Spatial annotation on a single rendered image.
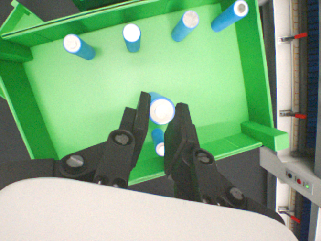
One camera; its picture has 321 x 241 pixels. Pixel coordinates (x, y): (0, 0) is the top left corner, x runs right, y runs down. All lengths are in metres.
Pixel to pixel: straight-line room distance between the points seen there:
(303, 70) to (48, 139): 0.78
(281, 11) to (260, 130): 0.61
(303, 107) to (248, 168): 0.36
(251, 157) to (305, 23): 0.57
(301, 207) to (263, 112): 0.77
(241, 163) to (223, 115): 0.68
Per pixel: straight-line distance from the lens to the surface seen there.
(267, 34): 0.91
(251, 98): 0.30
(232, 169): 0.95
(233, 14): 0.24
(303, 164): 0.85
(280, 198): 1.00
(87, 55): 0.24
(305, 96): 0.83
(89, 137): 0.28
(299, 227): 1.08
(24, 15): 0.88
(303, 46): 0.82
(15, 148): 0.94
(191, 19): 0.21
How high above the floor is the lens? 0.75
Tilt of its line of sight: 77 degrees down
